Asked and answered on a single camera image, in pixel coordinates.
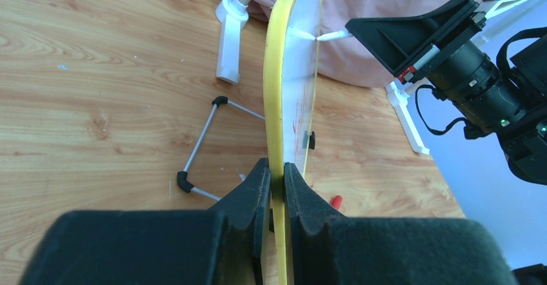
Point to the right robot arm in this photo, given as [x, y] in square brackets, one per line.
[505, 96]

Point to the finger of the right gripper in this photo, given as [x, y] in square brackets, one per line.
[377, 35]

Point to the metal whiteboard stand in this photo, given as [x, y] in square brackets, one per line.
[215, 165]

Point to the red marker cap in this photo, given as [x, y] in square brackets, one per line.
[336, 202]

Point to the yellow framed whiteboard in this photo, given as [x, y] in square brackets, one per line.
[289, 77]

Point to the white marker pen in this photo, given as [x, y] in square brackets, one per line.
[341, 34]

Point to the pink shorts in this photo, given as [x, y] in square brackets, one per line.
[345, 60]

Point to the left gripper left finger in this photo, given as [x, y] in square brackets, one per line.
[224, 244]

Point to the clothes rack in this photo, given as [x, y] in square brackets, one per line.
[234, 14]

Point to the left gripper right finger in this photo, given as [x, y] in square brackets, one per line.
[331, 248]

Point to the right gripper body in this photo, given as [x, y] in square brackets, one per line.
[423, 42]

